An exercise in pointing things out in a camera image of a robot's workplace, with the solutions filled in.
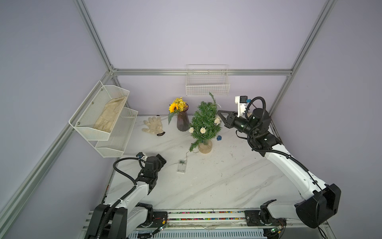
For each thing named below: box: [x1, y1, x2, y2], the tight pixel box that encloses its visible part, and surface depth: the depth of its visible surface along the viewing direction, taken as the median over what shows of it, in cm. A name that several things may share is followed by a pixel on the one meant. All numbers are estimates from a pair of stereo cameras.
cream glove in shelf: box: [93, 96, 127, 133], surface depth 81 cm
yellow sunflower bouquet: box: [168, 97, 190, 132], surface depth 97 cm
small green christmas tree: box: [188, 91, 222, 154], surface depth 80 cm
